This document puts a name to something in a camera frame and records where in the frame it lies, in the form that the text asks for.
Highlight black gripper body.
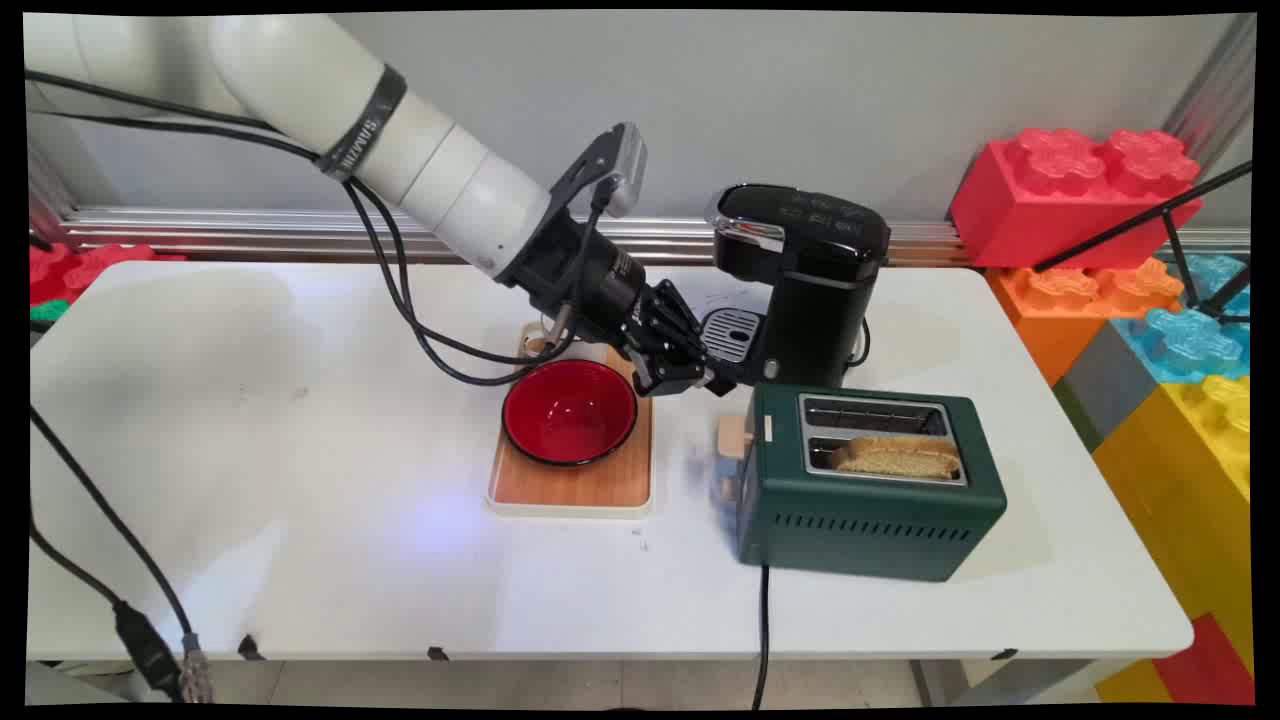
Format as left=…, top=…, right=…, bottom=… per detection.
left=497, top=206, right=709, bottom=369

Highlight red bowl with black rim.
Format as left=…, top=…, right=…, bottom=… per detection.
left=501, top=359, right=639, bottom=468

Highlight black coffee maker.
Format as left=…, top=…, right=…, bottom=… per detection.
left=700, top=184, right=891, bottom=391

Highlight wooden cutting board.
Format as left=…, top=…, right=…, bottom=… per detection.
left=486, top=322, right=655, bottom=519

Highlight toasted bread slice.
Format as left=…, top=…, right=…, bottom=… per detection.
left=829, top=435, right=963, bottom=480

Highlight green two-slot toaster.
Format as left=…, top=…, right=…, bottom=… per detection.
left=716, top=383, right=1008, bottom=583

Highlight orange giant toy brick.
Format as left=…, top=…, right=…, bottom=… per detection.
left=985, top=258, right=1185, bottom=387

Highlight grey giant toy brick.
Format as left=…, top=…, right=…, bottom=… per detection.
left=1060, top=320, right=1161, bottom=441

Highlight red giant toy brick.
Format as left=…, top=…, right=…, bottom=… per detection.
left=949, top=127, right=1204, bottom=270

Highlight black tripod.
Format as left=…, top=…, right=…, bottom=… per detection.
left=1033, top=160, right=1253, bottom=325

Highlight blue giant toy brick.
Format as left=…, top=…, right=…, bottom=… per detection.
left=1110, top=253, right=1251, bottom=385

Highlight yellow giant toy brick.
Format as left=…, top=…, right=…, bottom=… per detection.
left=1090, top=374, right=1253, bottom=677

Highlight aluminium frame rail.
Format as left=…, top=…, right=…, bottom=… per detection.
left=60, top=206, right=1251, bottom=267

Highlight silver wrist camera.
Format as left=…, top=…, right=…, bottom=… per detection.
left=546, top=122, right=649, bottom=220

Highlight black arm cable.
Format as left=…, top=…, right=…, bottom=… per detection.
left=26, top=68, right=613, bottom=387

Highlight black toaster power cord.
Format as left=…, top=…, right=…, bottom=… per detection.
left=750, top=564, right=771, bottom=711

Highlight black velcro strap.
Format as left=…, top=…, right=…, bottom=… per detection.
left=318, top=64, right=409, bottom=183

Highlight black cables with plugs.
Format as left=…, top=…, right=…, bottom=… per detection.
left=28, top=405, right=215, bottom=703

